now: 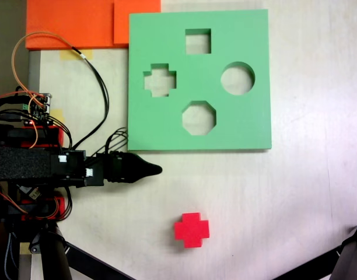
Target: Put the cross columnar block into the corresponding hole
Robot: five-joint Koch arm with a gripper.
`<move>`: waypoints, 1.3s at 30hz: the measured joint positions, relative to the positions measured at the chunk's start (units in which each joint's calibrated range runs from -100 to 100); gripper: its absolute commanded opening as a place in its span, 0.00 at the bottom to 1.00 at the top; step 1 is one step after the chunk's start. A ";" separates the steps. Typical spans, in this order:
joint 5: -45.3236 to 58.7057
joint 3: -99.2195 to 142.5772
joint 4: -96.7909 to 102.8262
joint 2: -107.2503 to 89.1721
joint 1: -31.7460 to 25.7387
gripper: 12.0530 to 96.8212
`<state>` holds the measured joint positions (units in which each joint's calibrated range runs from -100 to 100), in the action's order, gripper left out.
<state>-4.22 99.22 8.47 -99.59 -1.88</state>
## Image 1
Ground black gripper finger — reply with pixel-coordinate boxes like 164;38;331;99
127;152;163;170
127;169;163;184

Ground red cross columnar block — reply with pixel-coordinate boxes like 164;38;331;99
174;212;211;249

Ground green shape hole board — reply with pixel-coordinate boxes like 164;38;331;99
127;9;272;153

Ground large orange flat block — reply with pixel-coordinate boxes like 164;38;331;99
26;0;130;49

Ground yellow masking tape piece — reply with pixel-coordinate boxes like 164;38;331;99
19;241;33;256
59;49;93;61
51;108;65;125

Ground grey power connector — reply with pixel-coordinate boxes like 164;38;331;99
17;185;43;202

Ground small circuit board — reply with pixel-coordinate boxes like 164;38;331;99
20;92;53;126

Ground thick black tripod tube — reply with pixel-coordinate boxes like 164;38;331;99
29;224;74;280

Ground notched black tripod leg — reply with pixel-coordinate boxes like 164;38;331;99
271;220;357;280

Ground black servo cable bundle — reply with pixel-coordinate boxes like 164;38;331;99
106;127;129;155

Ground black plug cable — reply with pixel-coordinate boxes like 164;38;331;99
0;113;23;122

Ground long orange and black cable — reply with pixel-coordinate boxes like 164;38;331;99
11;31;110;149

